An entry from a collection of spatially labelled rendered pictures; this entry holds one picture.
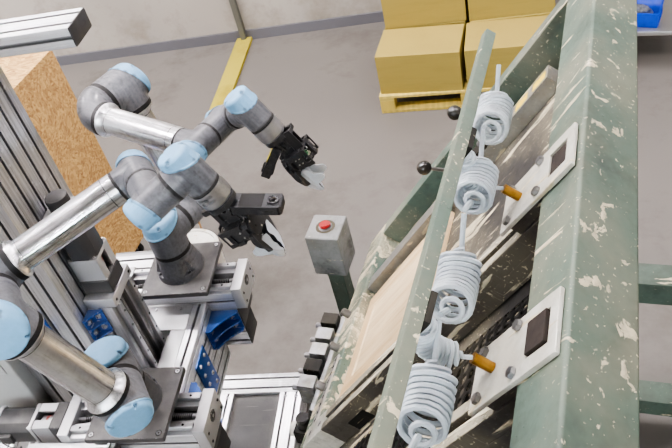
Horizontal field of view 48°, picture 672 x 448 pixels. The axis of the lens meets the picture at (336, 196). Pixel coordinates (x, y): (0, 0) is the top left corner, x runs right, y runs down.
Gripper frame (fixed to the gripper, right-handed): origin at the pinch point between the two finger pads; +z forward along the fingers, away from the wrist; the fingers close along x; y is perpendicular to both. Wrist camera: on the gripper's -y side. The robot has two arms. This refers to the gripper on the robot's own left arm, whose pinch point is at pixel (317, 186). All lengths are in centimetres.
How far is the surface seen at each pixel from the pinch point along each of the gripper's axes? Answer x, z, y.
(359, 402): -56, 22, 4
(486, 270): -61, -5, 54
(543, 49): 18, 7, 66
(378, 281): 1.8, 40.9, -10.6
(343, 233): 29, 38, -26
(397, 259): 0.6, 35.2, 0.9
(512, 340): -91, -19, 66
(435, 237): -82, -33, 63
